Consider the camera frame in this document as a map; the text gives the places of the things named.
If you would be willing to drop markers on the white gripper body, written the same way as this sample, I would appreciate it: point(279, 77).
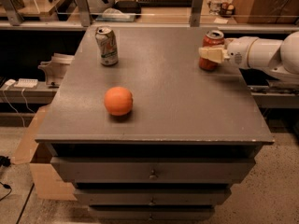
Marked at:
point(237, 54)

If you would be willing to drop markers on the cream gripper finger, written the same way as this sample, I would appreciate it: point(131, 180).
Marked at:
point(216, 54)

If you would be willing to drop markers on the red coke can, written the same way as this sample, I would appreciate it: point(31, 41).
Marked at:
point(211, 38)

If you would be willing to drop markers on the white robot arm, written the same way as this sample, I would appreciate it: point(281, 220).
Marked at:
point(276, 58)

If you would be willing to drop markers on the green white soda can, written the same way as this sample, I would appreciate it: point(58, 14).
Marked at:
point(106, 41)

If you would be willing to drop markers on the clear plastic bottle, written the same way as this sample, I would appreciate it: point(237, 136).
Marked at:
point(215, 7)

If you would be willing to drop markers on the grey drawer cabinet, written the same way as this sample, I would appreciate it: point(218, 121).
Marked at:
point(189, 137)

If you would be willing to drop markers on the black keyboard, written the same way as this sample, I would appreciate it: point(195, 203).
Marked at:
point(165, 3)

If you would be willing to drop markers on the orange fruit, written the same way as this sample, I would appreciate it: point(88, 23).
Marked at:
point(118, 101)

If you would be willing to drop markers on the white power strip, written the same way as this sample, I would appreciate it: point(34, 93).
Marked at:
point(26, 83)

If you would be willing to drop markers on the cardboard box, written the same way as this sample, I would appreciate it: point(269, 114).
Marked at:
point(49, 185)

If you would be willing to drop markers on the grey metal bracket part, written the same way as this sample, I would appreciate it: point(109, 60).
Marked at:
point(56, 68)

